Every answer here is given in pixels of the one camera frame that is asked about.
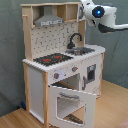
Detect grey fridge door handle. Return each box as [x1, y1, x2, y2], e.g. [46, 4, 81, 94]
[82, 76, 87, 90]

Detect stove knob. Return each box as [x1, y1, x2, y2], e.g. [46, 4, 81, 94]
[54, 73, 60, 79]
[71, 66, 79, 73]

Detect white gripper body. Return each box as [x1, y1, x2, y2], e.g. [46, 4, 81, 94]
[79, 0, 94, 20]

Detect grey range hood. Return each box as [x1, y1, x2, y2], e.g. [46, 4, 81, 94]
[35, 6, 64, 27]

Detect wooden toy kitchen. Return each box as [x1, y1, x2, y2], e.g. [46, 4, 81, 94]
[22, 2, 105, 128]

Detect grey ice dispenser panel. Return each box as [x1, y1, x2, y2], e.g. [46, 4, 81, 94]
[87, 65, 96, 83]

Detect metal sink basin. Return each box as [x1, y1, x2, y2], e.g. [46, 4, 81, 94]
[65, 47, 95, 55]

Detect black stovetop red burners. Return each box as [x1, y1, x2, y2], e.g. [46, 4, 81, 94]
[34, 53, 71, 66]

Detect black toy faucet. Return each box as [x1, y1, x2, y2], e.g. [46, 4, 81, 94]
[67, 33, 83, 49]

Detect right stove knob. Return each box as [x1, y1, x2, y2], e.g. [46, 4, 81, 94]
[71, 66, 79, 73]

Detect white oven door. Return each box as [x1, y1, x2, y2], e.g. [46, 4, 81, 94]
[49, 86, 96, 128]

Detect left stove knob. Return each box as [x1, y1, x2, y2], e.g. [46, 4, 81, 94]
[54, 73, 60, 79]

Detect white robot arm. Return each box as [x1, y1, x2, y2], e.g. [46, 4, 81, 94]
[80, 0, 128, 33]

